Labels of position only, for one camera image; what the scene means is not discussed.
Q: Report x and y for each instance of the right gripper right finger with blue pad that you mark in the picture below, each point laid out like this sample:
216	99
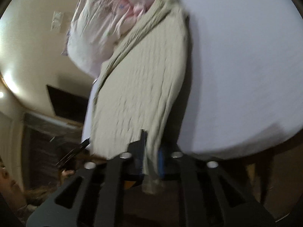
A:
207	194

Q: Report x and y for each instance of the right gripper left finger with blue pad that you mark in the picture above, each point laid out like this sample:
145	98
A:
94	197

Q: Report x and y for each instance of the beige cable knit sweater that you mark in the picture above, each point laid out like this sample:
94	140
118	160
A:
138	86

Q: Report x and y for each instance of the person's left hand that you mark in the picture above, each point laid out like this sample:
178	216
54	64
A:
67	173

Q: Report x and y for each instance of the person's head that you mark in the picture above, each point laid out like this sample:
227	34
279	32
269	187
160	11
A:
11	191

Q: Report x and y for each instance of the pink floral left pillow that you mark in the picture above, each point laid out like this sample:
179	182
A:
95	28

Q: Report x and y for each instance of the lavender bed sheet mattress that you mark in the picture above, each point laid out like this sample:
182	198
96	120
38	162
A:
244	94

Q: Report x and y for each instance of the dark wall television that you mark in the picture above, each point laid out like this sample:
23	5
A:
67	105

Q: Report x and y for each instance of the white wall switch plate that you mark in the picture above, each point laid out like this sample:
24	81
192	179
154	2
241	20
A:
57	20

